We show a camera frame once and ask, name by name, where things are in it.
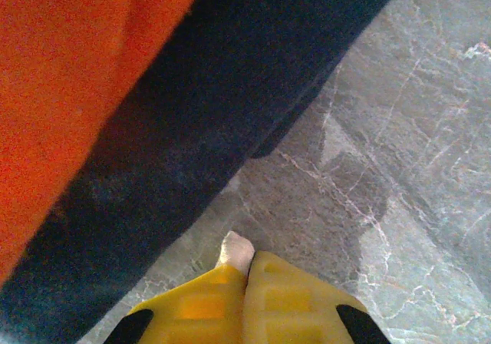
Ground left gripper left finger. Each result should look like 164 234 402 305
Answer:
105 265 250 344

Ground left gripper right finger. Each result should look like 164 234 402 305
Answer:
245 250 392 344

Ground white t-shirt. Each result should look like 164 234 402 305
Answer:
216 230 255 276

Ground navy folded t-shirt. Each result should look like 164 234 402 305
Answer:
0 0 414 344

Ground orange folded t-shirt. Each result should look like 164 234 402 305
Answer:
0 0 212 287

